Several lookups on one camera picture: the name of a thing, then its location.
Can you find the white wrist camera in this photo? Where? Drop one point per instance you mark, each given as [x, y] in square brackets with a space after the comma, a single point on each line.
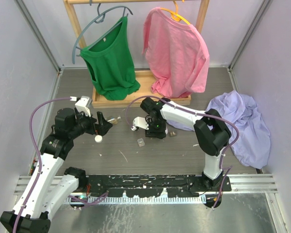
[82, 105]
[139, 122]

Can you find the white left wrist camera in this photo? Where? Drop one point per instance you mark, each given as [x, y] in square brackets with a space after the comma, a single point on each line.
[82, 105]

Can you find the green t-shirt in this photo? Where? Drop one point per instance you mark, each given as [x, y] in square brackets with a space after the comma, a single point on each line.
[110, 64]

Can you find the clear bottle of yellow capsules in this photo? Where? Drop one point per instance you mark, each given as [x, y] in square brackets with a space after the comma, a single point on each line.
[114, 120]

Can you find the brown Thur pill box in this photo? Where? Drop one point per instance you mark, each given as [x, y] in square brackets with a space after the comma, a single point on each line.
[172, 134]

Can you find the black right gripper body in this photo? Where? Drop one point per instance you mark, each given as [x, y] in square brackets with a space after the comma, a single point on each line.
[156, 128]

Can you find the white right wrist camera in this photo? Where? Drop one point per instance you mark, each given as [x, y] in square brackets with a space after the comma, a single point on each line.
[139, 122]

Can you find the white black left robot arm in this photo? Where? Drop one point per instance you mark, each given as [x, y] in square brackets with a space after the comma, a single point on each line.
[38, 204]

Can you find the white slotted cable duct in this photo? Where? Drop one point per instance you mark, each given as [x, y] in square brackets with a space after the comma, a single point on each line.
[163, 199]

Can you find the aluminium frame rail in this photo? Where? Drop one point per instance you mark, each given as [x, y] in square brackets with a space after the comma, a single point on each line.
[240, 183]

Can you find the wooden clothes rack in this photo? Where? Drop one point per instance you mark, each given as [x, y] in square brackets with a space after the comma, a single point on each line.
[144, 76]

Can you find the pink t-shirt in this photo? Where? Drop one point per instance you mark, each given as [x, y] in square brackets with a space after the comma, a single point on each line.
[177, 56]

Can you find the white pill bottle cap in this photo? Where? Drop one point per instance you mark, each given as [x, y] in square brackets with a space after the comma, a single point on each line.
[98, 138]

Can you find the yellow clothes hanger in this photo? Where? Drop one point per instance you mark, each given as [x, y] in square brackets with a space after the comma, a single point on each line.
[175, 15]

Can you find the grey-blue clothes hanger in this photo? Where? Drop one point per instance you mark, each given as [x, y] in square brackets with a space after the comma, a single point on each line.
[100, 21]

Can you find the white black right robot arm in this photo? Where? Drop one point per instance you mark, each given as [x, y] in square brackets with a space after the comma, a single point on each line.
[212, 133]

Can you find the lavender crumpled cloth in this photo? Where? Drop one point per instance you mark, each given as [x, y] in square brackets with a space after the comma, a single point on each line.
[253, 145]

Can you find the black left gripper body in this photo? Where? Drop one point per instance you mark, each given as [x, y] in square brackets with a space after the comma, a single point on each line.
[85, 124]

